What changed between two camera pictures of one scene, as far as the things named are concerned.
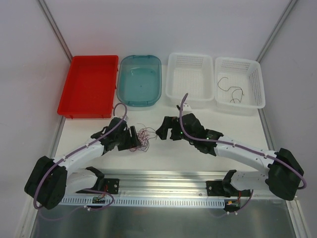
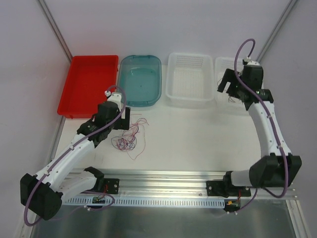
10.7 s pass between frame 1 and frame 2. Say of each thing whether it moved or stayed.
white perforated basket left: stayed
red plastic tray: stayed
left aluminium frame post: stayed
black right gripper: moved
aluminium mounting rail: stayed
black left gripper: moved
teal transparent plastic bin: stayed
